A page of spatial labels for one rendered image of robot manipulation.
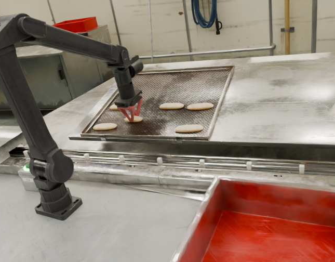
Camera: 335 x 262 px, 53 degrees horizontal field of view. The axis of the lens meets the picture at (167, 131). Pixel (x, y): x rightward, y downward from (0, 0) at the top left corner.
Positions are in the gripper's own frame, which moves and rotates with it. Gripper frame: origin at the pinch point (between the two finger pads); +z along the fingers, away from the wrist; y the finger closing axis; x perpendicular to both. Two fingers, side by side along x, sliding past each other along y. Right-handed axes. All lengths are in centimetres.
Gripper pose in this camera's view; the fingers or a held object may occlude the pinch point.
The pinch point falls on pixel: (133, 117)
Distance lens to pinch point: 127.8
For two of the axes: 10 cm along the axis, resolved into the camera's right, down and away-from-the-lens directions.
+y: 4.2, -5.5, 7.3
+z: 1.9, 8.3, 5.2
